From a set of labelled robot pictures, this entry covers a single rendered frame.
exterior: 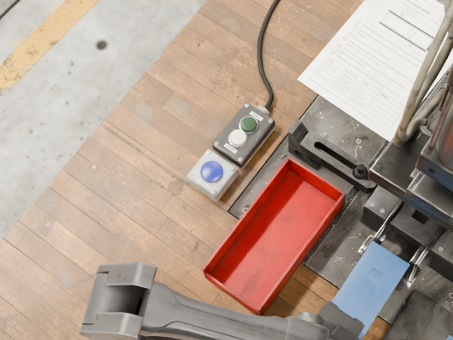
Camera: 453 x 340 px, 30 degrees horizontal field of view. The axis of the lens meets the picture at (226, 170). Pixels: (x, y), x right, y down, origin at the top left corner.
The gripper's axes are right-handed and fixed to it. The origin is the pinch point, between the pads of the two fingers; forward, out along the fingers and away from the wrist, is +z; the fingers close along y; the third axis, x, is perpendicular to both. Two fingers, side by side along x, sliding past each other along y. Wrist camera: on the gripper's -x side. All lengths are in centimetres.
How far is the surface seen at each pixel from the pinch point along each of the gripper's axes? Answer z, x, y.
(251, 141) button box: 17.7, 31.2, 13.1
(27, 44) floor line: 109, 134, -20
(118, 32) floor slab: 119, 112, -3
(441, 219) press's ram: -0.7, -4.2, 22.6
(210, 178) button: 11.9, 32.9, 4.9
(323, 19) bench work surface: 36, 35, 37
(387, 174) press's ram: -1.0, 5.8, 24.2
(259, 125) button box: 19.5, 31.7, 16.1
